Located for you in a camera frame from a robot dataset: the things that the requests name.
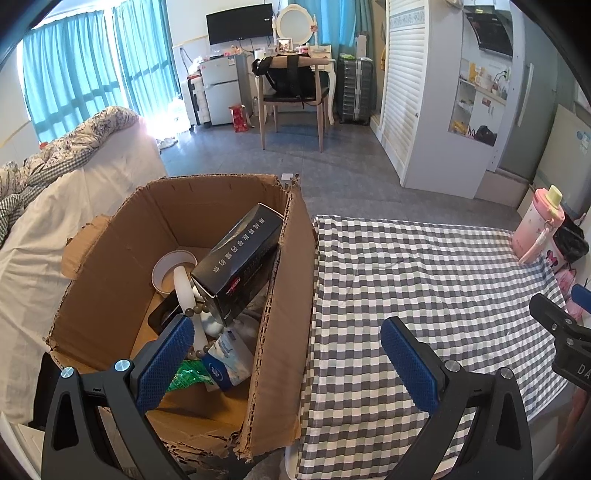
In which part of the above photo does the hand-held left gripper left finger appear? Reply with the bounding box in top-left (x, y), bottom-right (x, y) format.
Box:
top-left (41, 315), bottom-right (195, 480)

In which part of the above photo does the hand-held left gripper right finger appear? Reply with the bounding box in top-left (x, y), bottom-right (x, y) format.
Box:
top-left (380, 316), bottom-right (533, 480)

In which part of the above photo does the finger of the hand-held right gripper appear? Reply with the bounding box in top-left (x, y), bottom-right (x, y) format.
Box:
top-left (571, 285), bottom-right (591, 317)
top-left (529, 293), bottom-right (591, 346)

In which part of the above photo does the green snack packet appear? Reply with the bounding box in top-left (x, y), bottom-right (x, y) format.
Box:
top-left (166, 360), bottom-right (215, 393)

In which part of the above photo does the brown bead bracelet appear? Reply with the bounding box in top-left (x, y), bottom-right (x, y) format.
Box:
top-left (182, 288), bottom-right (232, 361)

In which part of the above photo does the blue white tissue packet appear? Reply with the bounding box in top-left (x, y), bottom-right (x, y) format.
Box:
top-left (205, 330), bottom-right (254, 393)

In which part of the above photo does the black printed carton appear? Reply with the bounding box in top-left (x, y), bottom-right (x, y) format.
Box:
top-left (190, 203), bottom-right (284, 326)

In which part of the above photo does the brown cardboard box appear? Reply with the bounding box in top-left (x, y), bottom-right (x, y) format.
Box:
top-left (44, 173), bottom-right (319, 464)

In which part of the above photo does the person's right forearm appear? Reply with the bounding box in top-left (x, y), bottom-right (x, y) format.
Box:
top-left (570, 385), bottom-right (591, 444)

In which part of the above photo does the pink cartoon bag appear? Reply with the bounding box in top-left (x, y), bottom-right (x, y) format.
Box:
top-left (549, 249), bottom-right (585, 319)

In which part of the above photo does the black flat object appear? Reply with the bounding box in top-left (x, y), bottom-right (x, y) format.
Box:
top-left (148, 295), bottom-right (183, 335)

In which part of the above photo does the black trash bag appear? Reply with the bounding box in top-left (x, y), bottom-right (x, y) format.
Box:
top-left (551, 215), bottom-right (591, 266)

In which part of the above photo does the pink water bottle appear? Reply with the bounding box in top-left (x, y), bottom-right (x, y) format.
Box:
top-left (512, 185), bottom-right (566, 265)

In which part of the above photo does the grey checkered tablecloth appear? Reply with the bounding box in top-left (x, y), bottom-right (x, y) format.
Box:
top-left (285, 215), bottom-right (573, 480)

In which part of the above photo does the white tape roll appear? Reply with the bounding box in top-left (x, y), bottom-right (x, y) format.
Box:
top-left (151, 249), bottom-right (199, 296)

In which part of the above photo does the white leaning board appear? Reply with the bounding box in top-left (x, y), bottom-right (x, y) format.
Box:
top-left (531, 104), bottom-right (591, 217)

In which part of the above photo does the bed with white sheet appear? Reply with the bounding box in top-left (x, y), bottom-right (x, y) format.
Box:
top-left (0, 124), bottom-right (167, 425)

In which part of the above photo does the grey patterned quilt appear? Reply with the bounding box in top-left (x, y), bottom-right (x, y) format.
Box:
top-left (0, 105), bottom-right (140, 241)

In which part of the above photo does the red paper bag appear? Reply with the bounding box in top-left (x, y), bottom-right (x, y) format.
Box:
top-left (228, 104), bottom-right (250, 134)

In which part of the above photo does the white drawer cart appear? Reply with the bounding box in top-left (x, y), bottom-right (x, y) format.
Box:
top-left (187, 76), bottom-right (211, 130)

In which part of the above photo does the white louvred wardrobe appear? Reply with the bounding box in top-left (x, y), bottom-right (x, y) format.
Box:
top-left (372, 0), bottom-right (527, 200)

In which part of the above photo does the small white fridge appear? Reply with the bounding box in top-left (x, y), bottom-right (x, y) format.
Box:
top-left (202, 54), bottom-right (252, 127)

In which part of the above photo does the dark grey suitcase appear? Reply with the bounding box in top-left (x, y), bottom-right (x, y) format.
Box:
top-left (336, 55), bottom-right (375, 126)

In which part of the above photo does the black range hood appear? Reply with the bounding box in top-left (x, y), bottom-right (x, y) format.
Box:
top-left (464, 7), bottom-right (514, 58)

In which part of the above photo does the wooden chair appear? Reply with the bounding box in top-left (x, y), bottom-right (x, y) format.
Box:
top-left (252, 55), bottom-right (333, 153)

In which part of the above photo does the teal window curtain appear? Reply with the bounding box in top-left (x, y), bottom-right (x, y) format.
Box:
top-left (113, 0), bottom-right (182, 116)
top-left (314, 0), bottom-right (375, 47)
top-left (18, 7), bottom-right (125, 144)

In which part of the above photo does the black backpack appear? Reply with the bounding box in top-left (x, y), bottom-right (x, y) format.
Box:
top-left (253, 54), bottom-right (319, 100)

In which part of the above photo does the black flat screen television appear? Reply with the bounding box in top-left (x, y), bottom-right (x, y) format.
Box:
top-left (206, 4), bottom-right (274, 46)

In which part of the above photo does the round white vanity mirror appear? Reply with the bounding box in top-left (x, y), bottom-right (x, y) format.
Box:
top-left (276, 4), bottom-right (315, 40)

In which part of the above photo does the white flexible hose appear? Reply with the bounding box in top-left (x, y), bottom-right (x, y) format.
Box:
top-left (173, 265), bottom-right (208, 352)

